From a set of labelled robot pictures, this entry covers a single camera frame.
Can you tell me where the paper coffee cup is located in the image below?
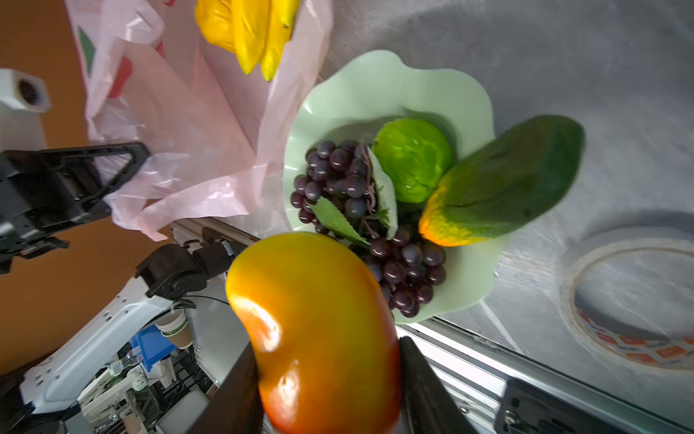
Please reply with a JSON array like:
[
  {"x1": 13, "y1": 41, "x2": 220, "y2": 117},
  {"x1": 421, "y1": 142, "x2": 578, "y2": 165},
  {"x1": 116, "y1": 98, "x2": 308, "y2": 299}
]
[{"x1": 155, "y1": 309, "x2": 193, "y2": 350}]

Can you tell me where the yellow banana bunch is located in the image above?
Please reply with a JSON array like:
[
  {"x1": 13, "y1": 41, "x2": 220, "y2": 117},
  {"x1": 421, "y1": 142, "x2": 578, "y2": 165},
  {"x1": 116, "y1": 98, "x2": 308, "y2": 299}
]
[{"x1": 194, "y1": 0, "x2": 301, "y2": 82}]

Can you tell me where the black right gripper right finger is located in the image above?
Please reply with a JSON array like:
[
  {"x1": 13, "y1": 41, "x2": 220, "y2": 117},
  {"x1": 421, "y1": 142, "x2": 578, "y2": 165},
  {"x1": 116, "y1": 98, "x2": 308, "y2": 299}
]
[{"x1": 399, "y1": 336, "x2": 477, "y2": 434}]

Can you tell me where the light green fruit plate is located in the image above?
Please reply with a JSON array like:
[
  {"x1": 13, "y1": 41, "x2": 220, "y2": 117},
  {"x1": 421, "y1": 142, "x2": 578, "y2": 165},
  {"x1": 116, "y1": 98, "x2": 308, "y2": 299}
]
[{"x1": 283, "y1": 51, "x2": 511, "y2": 323}]

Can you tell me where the pink printed plastic bag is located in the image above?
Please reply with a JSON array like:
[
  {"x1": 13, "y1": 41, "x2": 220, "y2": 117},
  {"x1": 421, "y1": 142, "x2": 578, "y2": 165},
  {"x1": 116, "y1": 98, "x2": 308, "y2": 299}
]
[{"x1": 66, "y1": 1, "x2": 334, "y2": 241}]

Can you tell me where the red yellow mango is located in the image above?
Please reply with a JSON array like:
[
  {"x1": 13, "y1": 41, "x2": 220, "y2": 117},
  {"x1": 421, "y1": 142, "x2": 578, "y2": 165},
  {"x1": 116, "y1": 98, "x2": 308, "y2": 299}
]
[{"x1": 226, "y1": 231, "x2": 401, "y2": 433}]

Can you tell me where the dark purple grape bunch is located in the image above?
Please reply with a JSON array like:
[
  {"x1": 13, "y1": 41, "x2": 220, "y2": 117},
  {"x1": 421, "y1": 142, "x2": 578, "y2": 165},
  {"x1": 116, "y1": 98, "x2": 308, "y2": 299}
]
[{"x1": 288, "y1": 140, "x2": 447, "y2": 318}]

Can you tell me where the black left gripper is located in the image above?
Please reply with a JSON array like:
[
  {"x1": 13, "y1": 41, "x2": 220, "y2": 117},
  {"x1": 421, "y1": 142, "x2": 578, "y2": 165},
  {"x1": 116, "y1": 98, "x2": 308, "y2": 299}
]
[{"x1": 1, "y1": 142, "x2": 150, "y2": 271}]

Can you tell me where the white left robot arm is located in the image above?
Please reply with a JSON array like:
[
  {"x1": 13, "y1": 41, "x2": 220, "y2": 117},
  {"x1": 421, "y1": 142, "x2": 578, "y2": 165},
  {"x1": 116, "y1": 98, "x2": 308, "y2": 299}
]
[{"x1": 1, "y1": 142, "x2": 252, "y2": 417}]

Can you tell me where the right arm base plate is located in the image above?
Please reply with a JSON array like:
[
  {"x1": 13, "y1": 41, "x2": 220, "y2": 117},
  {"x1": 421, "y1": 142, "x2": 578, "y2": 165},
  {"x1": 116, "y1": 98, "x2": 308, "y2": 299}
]
[{"x1": 493, "y1": 378, "x2": 640, "y2": 433}]

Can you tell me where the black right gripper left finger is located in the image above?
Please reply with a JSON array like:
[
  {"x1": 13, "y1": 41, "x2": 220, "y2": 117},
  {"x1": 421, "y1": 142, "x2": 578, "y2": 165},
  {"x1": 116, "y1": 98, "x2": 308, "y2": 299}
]
[{"x1": 186, "y1": 344, "x2": 265, "y2": 434}]

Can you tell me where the clear tape roll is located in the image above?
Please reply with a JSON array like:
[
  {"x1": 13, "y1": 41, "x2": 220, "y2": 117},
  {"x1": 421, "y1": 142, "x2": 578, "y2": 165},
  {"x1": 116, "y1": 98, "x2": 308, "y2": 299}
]
[{"x1": 558, "y1": 227, "x2": 693, "y2": 374}]

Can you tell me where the green lime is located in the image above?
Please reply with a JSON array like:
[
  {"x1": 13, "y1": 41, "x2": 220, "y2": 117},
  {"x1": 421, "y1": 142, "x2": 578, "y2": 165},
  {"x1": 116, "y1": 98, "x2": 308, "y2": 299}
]
[{"x1": 372, "y1": 118, "x2": 454, "y2": 204}]

